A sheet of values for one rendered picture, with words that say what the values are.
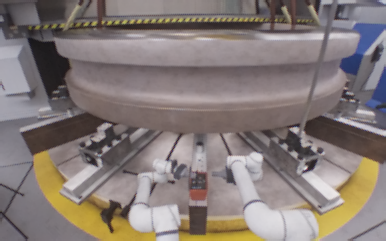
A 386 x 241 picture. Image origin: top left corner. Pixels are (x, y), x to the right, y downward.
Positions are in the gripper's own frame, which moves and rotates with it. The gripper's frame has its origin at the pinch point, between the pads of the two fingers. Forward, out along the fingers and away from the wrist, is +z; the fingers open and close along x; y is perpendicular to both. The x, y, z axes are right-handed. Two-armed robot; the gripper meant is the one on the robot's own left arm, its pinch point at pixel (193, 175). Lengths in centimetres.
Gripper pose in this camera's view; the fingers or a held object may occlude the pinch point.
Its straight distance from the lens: 148.3
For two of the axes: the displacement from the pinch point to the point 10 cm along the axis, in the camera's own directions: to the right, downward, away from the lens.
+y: 0.1, 8.8, 4.8
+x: -4.2, 4.4, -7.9
